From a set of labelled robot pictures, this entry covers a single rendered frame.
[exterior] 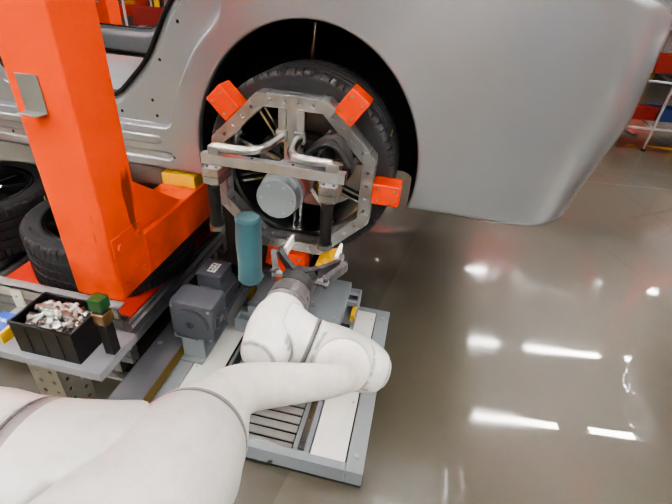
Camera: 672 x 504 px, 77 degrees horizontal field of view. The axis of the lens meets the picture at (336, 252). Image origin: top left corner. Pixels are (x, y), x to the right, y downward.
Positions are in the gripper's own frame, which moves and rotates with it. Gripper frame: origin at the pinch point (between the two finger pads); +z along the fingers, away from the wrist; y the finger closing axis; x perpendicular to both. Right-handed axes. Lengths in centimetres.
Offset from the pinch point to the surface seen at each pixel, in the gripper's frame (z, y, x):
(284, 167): 13.7, -13.2, 14.6
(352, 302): 60, 5, -66
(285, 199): 18.2, -14.3, 2.6
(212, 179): 10.7, -33.4, 8.9
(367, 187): 33.5, 8.2, 3.8
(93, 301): -19, -55, -17
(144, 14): 380, -293, 9
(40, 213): 37, -127, -33
